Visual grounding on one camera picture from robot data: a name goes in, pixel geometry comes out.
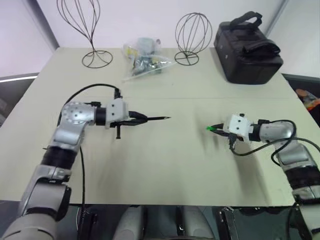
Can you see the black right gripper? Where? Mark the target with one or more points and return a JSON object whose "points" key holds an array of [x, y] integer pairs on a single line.
{"points": [[231, 140]]}

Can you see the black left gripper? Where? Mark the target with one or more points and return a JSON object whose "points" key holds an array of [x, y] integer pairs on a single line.
{"points": [[118, 130]]}

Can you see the green marker cap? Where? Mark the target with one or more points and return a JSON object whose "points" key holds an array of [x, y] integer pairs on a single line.
{"points": [[210, 128]]}

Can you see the black marker pen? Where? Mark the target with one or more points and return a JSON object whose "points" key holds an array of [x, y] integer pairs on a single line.
{"points": [[158, 118]]}

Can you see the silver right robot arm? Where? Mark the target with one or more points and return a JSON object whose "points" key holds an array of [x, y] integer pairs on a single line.
{"points": [[295, 155]]}

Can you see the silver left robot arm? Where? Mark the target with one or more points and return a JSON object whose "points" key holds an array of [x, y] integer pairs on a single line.
{"points": [[72, 115]]}

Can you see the clear plastic bag of items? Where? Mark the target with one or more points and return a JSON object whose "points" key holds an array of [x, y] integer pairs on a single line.
{"points": [[146, 62]]}

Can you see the black fabric carry bag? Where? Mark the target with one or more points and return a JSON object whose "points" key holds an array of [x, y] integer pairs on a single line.
{"points": [[245, 60]]}

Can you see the black glossy box shape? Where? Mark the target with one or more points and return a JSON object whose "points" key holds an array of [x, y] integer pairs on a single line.
{"points": [[232, 223]]}

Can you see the orange colourful packet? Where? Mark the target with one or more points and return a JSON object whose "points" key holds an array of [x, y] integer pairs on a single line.
{"points": [[311, 100]]}

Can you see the grey rounded shape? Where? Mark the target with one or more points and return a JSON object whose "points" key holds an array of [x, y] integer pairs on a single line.
{"points": [[197, 222], [132, 222]]}

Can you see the dark side table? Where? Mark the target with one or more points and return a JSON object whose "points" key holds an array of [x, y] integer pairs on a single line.
{"points": [[305, 82]]}

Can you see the black upright block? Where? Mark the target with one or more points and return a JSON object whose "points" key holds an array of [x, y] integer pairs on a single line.
{"points": [[88, 225]]}

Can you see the dark grey side cabinet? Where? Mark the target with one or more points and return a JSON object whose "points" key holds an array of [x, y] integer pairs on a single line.
{"points": [[12, 95]]}

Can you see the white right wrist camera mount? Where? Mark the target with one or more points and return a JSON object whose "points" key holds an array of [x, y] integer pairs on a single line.
{"points": [[237, 125]]}

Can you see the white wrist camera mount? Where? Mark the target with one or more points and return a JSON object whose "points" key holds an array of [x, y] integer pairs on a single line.
{"points": [[117, 108], [237, 125]]}

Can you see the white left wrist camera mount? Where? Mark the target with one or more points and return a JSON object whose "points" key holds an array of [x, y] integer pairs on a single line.
{"points": [[117, 108]]}

